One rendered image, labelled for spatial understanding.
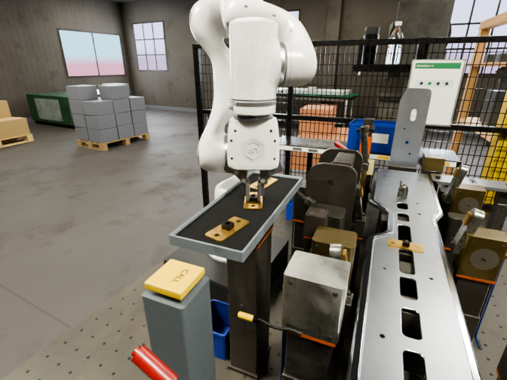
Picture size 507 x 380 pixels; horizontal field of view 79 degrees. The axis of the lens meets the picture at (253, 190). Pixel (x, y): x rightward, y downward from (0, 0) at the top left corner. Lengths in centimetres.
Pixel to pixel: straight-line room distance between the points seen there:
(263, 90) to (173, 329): 40
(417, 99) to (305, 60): 98
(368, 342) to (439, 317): 16
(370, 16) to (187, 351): 806
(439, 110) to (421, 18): 501
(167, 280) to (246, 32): 40
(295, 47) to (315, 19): 798
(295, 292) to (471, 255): 53
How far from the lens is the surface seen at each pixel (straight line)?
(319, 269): 55
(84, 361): 104
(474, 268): 97
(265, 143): 59
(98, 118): 607
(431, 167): 154
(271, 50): 57
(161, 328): 48
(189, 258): 111
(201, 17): 98
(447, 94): 181
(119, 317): 112
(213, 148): 92
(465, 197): 126
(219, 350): 92
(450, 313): 72
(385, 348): 61
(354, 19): 832
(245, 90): 56
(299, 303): 55
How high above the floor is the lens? 143
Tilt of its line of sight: 22 degrees down
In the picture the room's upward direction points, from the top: straight up
